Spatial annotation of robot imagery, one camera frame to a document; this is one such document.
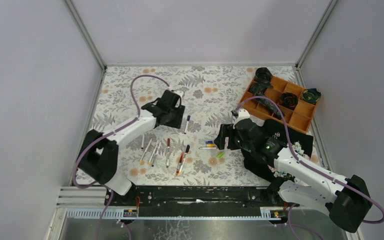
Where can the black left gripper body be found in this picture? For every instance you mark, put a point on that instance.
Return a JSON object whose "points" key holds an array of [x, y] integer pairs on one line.
{"points": [[174, 117]]}

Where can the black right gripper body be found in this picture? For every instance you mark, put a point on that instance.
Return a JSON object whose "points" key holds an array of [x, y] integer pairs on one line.
{"points": [[229, 137]]}

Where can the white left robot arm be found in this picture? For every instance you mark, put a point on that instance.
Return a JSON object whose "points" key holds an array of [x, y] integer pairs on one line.
{"points": [[99, 153]]}

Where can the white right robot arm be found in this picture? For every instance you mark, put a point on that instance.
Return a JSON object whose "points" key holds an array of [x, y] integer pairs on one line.
{"points": [[345, 200]]}

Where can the green pen cap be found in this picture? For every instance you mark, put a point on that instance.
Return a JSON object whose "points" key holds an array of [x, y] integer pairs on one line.
{"points": [[220, 155]]}

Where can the white pen brown cap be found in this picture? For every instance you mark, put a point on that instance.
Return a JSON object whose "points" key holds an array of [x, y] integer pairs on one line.
{"points": [[168, 152]]}

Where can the white pen black cap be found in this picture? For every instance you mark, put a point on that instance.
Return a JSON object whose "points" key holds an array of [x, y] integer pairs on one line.
{"points": [[184, 157]]}

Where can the clear pen orange end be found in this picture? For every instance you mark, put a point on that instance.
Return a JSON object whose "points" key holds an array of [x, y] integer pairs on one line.
{"points": [[180, 162]]}

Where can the white pen yellow end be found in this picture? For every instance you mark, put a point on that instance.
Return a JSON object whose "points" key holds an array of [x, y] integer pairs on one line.
{"points": [[153, 152]]}

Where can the white pen blue end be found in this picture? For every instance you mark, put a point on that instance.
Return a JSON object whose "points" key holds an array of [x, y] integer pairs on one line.
{"points": [[156, 153]]}

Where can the white pen orange end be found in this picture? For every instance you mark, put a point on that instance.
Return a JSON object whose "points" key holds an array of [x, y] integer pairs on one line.
{"points": [[145, 151]]}

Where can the floral patterned table mat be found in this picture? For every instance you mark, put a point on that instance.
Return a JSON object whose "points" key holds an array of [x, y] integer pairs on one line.
{"points": [[211, 93]]}

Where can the dark patterned fabric roll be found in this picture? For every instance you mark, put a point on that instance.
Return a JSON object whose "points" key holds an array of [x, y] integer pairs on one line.
{"points": [[259, 89]]}

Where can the dark rolled flower in tray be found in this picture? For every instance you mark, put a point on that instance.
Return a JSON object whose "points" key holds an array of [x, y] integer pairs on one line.
{"points": [[288, 100]]}

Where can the dark rolled fabric flower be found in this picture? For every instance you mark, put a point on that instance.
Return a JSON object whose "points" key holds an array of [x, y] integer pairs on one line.
{"points": [[263, 75]]}

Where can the wooden compartment tray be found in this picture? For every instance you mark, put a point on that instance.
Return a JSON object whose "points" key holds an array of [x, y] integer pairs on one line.
{"points": [[299, 119]]}

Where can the black floral cloth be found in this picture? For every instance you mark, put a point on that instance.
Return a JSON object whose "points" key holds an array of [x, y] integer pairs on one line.
{"points": [[302, 144]]}

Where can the dark green rolled flower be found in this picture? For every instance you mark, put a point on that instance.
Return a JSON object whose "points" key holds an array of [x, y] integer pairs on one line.
{"points": [[311, 95]]}

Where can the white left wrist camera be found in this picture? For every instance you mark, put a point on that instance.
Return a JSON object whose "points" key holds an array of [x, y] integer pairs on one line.
{"points": [[181, 94]]}

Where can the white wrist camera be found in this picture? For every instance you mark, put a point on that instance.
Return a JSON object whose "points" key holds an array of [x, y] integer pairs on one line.
{"points": [[181, 94], [239, 115]]}

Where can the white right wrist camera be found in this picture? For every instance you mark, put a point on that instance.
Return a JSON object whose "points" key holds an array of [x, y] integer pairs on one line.
{"points": [[239, 115]]}

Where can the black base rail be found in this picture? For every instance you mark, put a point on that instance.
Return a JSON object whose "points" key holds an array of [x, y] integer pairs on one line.
{"points": [[197, 201]]}

